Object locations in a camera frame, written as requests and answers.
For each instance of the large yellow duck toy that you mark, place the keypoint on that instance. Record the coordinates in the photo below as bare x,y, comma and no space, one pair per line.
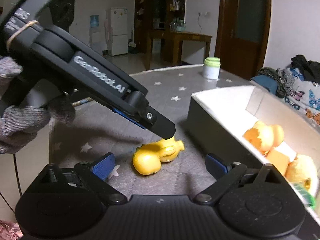
265,135

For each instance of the star-print grey tablecloth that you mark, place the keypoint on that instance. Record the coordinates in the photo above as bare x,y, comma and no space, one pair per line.
180,110

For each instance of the pink patterned cloth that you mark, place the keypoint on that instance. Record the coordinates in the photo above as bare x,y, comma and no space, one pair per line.
7,230

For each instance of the water dispenser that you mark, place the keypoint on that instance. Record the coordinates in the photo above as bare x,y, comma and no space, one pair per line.
94,30

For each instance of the yellow plush chick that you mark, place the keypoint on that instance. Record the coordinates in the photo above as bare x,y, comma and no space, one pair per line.
300,167

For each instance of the white fridge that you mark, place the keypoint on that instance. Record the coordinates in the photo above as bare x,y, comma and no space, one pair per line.
118,32

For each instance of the white jar with green lid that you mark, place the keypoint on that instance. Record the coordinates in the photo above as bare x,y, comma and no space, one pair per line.
211,68

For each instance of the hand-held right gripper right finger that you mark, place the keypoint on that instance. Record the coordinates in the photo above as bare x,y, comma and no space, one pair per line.
217,166

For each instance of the tan rubber band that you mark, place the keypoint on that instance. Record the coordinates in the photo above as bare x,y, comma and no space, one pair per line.
23,28

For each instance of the plaid cloth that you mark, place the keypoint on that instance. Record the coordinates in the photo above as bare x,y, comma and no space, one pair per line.
277,77

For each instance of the black clothes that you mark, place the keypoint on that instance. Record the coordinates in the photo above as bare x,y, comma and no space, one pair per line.
307,67

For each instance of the person's left hand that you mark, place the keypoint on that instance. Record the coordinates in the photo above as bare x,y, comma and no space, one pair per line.
22,125

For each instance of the butterfly-print blanket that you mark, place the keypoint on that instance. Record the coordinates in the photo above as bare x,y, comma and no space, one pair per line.
307,97

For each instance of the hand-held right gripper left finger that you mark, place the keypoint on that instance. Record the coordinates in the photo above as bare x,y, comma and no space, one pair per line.
103,166

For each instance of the wooden desk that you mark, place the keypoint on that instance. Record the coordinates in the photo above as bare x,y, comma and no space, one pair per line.
180,36

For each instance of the small yellow duck toy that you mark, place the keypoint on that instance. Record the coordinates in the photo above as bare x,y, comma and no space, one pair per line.
145,162

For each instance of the orange packet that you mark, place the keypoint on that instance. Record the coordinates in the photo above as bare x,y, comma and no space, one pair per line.
280,160

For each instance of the dark wooden door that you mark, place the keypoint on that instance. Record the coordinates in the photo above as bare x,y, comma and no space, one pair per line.
245,50

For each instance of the white wall socket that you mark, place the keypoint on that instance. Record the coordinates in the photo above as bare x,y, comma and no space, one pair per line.
202,14

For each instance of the green packet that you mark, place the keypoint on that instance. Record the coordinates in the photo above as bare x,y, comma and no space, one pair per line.
307,197

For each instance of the blue sofa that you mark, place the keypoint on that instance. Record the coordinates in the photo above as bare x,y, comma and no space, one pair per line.
265,85

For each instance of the white microwave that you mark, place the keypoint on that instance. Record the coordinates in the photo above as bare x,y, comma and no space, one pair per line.
159,25

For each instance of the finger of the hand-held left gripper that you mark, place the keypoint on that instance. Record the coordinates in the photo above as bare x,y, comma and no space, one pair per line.
160,125
120,112

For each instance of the grey cardboard box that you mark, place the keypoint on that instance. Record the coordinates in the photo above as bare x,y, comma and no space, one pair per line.
217,130

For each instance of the dark wooden shelf cabinet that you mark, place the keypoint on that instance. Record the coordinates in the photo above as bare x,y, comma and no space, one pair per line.
160,2

